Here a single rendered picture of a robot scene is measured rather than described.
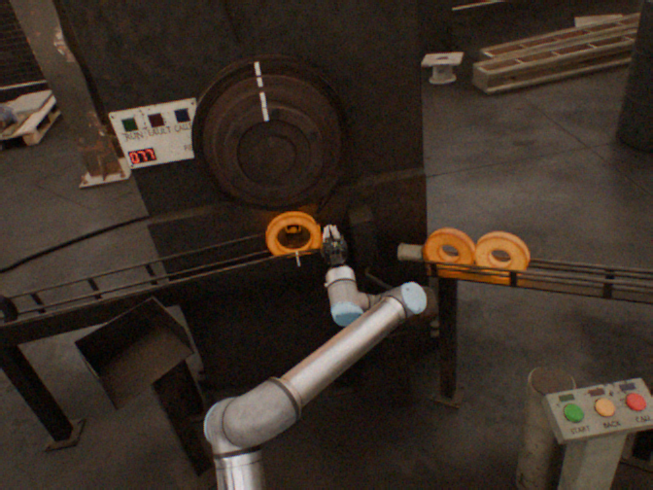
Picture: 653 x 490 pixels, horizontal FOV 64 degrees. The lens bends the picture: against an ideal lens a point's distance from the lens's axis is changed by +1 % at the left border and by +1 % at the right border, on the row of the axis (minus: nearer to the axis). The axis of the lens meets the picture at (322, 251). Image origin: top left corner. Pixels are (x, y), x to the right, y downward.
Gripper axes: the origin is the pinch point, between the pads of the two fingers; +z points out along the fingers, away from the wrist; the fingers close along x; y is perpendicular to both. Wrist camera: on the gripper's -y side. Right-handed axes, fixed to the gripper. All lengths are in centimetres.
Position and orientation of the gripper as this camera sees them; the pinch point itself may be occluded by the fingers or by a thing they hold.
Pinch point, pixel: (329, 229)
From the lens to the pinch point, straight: 177.1
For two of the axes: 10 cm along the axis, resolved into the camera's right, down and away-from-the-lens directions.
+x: -9.8, 1.8, -0.1
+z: -1.5, -7.9, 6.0
